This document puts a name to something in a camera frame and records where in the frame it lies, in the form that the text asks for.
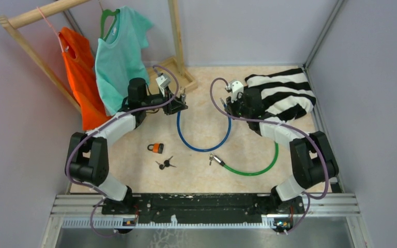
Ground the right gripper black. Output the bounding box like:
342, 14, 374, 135
225, 92, 251, 120

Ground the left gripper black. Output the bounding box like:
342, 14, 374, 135
142, 86, 188, 115

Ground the blue cable lock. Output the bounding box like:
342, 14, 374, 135
176, 88, 233, 153

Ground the orange padlock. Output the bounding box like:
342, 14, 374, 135
147, 143, 164, 154

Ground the black keys bunch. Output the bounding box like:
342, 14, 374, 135
156, 156, 177, 170

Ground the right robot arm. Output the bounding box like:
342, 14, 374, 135
225, 88, 339, 213

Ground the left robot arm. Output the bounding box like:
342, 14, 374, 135
65, 74, 188, 214

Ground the wooden clothes rack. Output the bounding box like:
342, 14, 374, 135
0, 0, 199, 114

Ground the black white striped cloth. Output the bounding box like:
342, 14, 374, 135
245, 68, 317, 122

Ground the teal t-shirt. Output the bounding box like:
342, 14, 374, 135
95, 6, 153, 116

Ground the orange garment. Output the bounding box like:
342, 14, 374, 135
58, 27, 109, 131

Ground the green hanger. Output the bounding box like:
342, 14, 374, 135
99, 8, 121, 40

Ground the pink hanger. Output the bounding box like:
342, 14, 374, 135
36, 7, 68, 53

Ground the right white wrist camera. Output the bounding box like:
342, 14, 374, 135
226, 80, 244, 102

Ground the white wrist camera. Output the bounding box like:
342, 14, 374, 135
156, 73, 171, 97
226, 80, 244, 102

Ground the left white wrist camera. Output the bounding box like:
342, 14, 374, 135
156, 73, 171, 97

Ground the green cable lock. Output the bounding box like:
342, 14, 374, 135
209, 142, 280, 177

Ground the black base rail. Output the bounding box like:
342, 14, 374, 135
101, 193, 305, 224

